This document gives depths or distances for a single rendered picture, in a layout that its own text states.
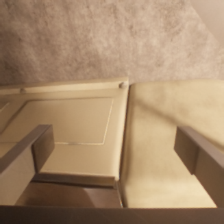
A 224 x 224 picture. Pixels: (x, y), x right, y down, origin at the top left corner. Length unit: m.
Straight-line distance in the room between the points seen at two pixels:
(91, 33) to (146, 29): 0.27
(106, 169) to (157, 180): 0.16
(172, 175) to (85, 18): 0.75
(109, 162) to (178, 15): 0.67
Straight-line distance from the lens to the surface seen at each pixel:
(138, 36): 0.86
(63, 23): 0.92
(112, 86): 0.93
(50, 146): 0.17
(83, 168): 0.59
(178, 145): 0.17
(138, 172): 0.55
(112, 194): 0.58
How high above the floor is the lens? 0.83
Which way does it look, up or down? 49 degrees down
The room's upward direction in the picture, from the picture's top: 168 degrees counter-clockwise
